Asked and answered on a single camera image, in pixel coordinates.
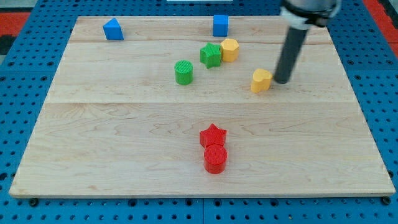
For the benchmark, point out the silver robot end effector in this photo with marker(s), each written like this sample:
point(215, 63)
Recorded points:
point(302, 14)

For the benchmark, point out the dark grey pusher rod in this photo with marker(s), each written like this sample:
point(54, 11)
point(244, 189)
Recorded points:
point(289, 54)

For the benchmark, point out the green star block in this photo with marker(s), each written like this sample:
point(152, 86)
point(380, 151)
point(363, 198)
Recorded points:
point(210, 55)

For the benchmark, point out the red star block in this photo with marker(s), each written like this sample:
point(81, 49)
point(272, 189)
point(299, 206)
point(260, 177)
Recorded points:
point(212, 135)

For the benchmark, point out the wooden board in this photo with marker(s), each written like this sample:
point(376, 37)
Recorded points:
point(116, 124)

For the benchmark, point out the yellow heart block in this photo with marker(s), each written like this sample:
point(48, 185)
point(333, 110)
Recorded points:
point(261, 80)

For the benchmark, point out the yellow hexagon block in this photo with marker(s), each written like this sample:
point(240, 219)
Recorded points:
point(229, 50)

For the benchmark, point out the blue cube block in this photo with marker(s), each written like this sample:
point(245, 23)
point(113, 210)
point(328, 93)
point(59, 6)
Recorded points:
point(220, 25)

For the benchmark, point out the green cylinder block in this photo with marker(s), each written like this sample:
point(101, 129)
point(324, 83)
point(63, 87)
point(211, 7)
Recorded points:
point(183, 72)

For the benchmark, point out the red cylinder block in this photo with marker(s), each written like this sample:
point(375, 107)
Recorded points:
point(215, 157)

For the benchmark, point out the blue triangle block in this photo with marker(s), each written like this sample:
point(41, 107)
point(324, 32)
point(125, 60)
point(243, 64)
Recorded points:
point(113, 30)

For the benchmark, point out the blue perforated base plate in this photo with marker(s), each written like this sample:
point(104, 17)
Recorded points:
point(30, 65)

